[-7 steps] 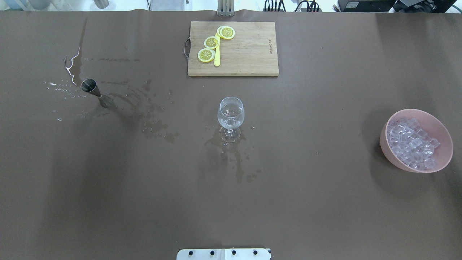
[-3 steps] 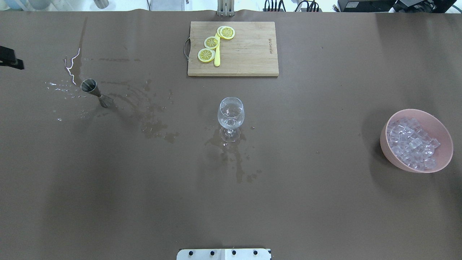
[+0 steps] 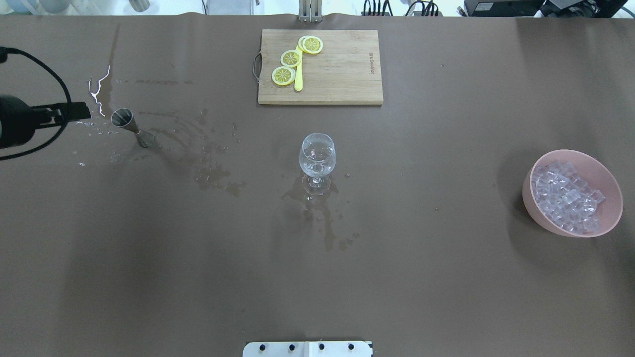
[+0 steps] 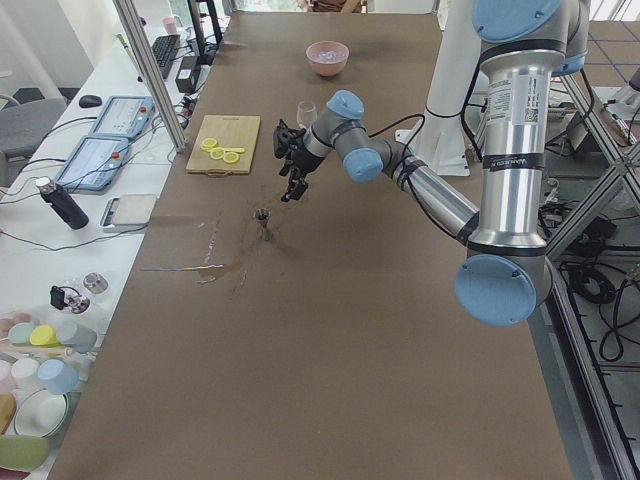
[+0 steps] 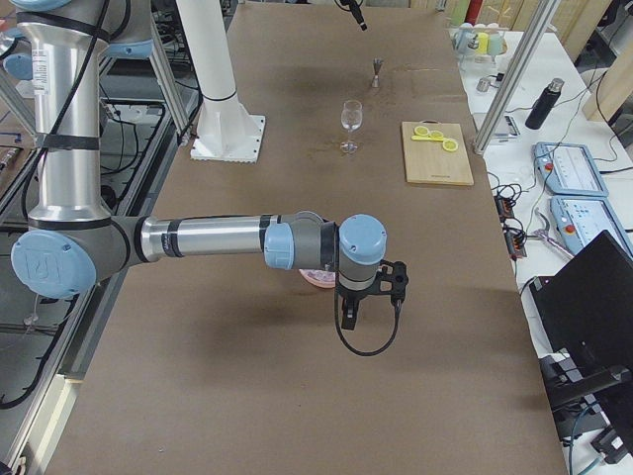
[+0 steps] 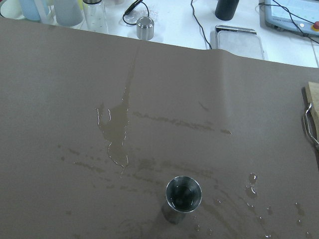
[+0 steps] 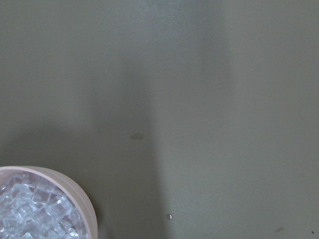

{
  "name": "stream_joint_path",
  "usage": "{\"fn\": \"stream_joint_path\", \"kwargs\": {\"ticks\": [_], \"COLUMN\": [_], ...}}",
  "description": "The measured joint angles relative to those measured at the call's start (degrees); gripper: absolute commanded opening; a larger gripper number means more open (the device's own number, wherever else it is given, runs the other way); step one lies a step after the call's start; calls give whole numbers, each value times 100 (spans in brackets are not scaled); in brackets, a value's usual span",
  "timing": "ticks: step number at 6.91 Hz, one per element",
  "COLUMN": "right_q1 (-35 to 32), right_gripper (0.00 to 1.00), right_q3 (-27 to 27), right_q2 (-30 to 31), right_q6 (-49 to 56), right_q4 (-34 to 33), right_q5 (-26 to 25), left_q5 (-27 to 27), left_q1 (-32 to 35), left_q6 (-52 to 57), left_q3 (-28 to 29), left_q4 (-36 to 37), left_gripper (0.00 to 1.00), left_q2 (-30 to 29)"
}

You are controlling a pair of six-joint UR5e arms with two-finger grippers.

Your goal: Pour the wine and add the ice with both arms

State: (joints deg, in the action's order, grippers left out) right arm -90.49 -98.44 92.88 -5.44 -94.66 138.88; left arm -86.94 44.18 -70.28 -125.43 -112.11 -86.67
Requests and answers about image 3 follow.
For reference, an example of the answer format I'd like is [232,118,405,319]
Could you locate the yellow plastic knife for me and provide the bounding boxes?
[293,45,304,92]

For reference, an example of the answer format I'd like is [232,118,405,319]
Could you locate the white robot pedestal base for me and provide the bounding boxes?
[242,341,374,357]

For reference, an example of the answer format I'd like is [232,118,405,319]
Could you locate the lemon slice middle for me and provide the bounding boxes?
[280,49,303,68]

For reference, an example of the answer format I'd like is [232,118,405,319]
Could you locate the lemon slice lower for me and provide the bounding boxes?
[298,35,324,55]

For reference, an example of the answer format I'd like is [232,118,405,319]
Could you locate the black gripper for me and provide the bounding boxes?
[0,95,38,149]

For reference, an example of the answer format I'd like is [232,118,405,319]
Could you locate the pink bowl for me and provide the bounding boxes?
[522,149,623,238]

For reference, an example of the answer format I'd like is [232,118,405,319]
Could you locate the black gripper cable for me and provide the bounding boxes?
[0,47,73,161]

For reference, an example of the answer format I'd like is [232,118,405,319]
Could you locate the steel jigger measuring cup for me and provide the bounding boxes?
[111,108,156,148]

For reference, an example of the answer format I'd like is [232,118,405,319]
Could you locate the clear wine glass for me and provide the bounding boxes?
[299,133,336,196]

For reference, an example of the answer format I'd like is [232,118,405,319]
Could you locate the aluminium frame post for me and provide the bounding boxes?
[299,0,323,23]

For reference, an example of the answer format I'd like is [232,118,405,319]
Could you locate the bamboo cutting board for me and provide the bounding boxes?
[257,29,384,106]

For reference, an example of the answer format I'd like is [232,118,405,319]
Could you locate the clear ice cubes pile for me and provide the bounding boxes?
[530,161,606,234]

